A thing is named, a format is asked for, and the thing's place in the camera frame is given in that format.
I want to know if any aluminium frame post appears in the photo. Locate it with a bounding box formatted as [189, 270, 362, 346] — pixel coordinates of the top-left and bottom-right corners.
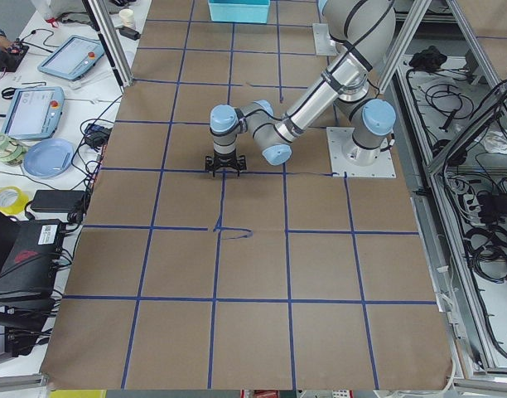
[82, 0, 133, 88]

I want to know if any black computer box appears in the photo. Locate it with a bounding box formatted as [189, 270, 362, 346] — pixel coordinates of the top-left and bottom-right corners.
[0, 212, 65, 302]

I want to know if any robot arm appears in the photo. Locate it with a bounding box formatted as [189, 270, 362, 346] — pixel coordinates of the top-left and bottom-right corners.
[205, 1, 396, 174]

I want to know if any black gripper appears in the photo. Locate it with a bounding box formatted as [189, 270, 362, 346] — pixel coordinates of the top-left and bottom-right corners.
[205, 153, 247, 177]

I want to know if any green tape roll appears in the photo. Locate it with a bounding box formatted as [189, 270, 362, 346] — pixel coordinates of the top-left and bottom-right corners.
[0, 133, 27, 166]

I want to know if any white paper cup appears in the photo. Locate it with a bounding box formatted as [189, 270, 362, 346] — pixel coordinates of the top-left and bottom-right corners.
[118, 8, 136, 30]

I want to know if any blue teach pendant far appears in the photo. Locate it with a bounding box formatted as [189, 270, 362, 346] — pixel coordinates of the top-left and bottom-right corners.
[37, 35, 104, 81]

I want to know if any turquoise plastic bin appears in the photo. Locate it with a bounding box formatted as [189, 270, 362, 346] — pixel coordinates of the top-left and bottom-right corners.
[208, 0, 271, 24]

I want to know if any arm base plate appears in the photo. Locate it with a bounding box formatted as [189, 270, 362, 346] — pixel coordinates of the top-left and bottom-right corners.
[326, 127, 396, 178]

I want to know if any blue teach pendant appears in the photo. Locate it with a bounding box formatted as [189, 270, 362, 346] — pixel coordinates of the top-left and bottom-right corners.
[37, 35, 104, 81]
[2, 87, 65, 141]

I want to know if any blue plastic plate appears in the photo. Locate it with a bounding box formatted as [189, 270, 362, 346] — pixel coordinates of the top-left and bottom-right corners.
[22, 138, 74, 178]

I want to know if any black power adapter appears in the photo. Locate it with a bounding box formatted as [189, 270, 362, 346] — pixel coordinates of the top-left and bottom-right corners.
[30, 190, 85, 213]

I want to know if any blue teach pendant near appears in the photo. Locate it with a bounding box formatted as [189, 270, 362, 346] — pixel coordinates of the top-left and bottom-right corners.
[2, 87, 65, 141]

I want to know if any yellow tape roll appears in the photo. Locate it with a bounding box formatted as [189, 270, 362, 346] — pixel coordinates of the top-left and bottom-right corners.
[0, 186, 29, 216]

